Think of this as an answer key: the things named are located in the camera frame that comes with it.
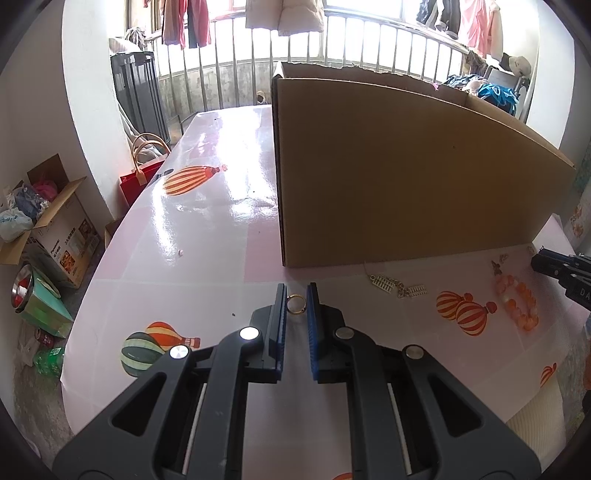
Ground green plastic bottle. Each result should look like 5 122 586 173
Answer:
33 346 65 378

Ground metal balcony railing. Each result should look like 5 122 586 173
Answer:
148 8 469 123

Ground wheelchair with clothes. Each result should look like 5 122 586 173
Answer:
444 51 533 119

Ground red tote bag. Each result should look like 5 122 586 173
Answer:
119 132 171 207

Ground silver gold earrings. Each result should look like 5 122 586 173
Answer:
368 274 428 298

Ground beige puffer jacket hanging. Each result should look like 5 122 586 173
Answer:
245 0 325 36

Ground orange pink bead bracelet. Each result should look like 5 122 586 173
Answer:
491 260 541 332

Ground pink hanging garment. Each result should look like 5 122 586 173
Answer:
459 0 503 60

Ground large brown cardboard box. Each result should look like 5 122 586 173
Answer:
271 64 576 268

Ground red hanging clothes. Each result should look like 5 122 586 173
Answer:
143 0 211 49

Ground green paper bag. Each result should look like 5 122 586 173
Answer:
10 263 74 339

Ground dark grey folded rack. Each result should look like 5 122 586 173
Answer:
110 51 169 143

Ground open cardboard box with bags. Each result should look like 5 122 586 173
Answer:
1 155 99 289

